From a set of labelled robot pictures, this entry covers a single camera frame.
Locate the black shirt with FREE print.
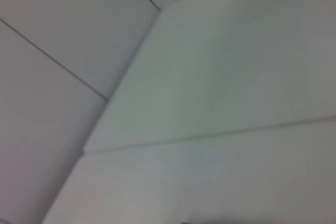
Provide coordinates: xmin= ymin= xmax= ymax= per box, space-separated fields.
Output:
xmin=180 ymin=218 xmax=289 ymax=224

